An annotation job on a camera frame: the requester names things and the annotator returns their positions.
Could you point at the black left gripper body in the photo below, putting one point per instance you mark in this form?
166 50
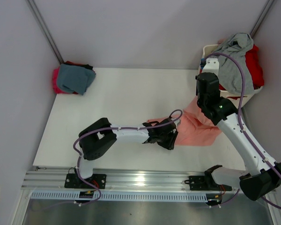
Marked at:
166 141

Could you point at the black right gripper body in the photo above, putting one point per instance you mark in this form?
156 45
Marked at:
200 101

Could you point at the pink t shirt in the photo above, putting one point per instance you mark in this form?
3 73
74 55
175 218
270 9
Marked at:
195 128

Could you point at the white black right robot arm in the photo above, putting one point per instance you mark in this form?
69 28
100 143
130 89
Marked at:
262 172

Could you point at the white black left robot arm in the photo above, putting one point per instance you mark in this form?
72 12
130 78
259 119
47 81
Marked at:
95 140

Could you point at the white perforated laundry basket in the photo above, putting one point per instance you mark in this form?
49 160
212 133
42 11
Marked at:
234 98

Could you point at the blue garment in basket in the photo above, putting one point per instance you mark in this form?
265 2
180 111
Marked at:
202 64

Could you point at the red t shirt in basket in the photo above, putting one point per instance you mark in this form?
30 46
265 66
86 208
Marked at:
256 71

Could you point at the folded black t shirt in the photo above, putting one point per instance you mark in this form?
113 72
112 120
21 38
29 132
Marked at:
87 66

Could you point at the folded teal t shirt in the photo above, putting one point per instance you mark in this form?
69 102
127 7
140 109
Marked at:
75 79

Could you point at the folded magenta t shirt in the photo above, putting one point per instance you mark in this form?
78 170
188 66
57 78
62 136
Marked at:
55 87

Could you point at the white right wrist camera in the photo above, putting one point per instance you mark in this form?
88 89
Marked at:
212 66

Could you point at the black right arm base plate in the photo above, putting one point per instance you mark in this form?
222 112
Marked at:
203 183

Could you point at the right corner aluminium post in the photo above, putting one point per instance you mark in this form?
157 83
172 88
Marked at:
269 5

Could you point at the corner aluminium post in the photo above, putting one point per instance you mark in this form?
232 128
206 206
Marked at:
44 29
269 5

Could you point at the white slotted cable duct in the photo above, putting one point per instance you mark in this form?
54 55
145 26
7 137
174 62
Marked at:
120 196

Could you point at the left corner aluminium post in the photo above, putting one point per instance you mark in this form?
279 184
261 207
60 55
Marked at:
44 29

